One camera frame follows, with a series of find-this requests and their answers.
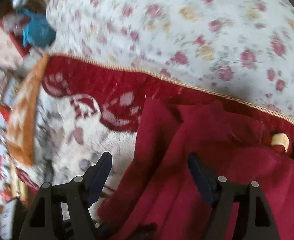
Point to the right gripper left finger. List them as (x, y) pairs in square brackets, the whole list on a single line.
[(61, 211)]

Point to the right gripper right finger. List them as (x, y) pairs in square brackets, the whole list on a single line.
[(254, 218)]

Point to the dark red garment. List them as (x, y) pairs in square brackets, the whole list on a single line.
[(158, 191)]

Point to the orange white fleece blanket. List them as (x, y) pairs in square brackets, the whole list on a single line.
[(21, 124)]

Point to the red white fleece blanket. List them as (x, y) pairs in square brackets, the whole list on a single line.
[(85, 108)]

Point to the red cloth by bag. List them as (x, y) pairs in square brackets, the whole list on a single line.
[(17, 41)]

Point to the blue plastic bag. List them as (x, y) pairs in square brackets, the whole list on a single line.
[(37, 32)]

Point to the floral white quilt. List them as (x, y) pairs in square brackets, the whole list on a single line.
[(242, 48)]

